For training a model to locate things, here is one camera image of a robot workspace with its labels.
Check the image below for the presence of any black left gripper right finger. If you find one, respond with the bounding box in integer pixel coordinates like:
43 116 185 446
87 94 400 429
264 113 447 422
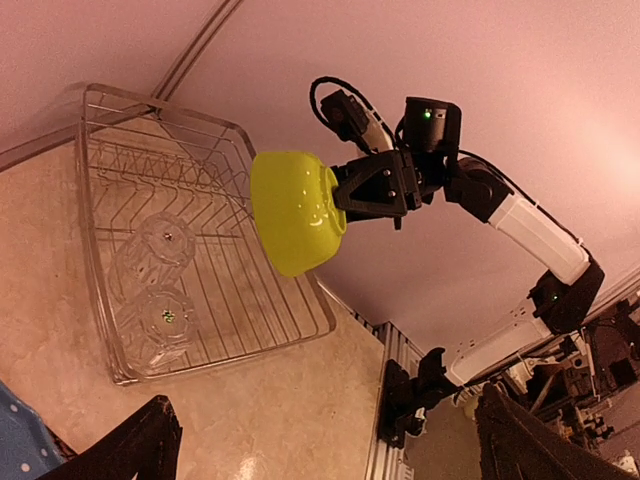
475 384 632 480

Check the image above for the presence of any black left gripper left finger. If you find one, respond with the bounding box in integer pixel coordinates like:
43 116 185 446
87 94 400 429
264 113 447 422
42 395 183 479

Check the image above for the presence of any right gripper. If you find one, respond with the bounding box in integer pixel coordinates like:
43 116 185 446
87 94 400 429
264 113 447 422
331 147 451 230

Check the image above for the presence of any lime green bowl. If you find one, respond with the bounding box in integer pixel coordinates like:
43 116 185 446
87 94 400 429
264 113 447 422
250 151 347 277

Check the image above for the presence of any blue polka dot plate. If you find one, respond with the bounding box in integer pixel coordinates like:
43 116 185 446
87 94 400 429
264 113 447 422
0 383 66 480

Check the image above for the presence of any clear glass cup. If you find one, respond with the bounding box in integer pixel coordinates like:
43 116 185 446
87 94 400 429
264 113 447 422
117 286 199 376
109 211 196 297

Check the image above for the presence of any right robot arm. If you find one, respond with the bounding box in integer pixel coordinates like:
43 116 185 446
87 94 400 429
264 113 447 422
322 97 604 384

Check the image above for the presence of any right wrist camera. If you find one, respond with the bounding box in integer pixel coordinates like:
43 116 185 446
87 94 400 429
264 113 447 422
309 76 396 155

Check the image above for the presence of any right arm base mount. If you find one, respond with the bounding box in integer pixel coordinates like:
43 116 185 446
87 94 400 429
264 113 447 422
377 347 461 449

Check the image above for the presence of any wire dish rack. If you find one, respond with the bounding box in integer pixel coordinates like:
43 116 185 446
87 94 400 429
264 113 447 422
77 83 336 385

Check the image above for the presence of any aluminium frame post right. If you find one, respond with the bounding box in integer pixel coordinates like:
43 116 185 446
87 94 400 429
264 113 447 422
151 0 244 101

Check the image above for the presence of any aluminium frame rail back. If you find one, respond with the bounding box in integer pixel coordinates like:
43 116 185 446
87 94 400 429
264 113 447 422
1 104 155 172

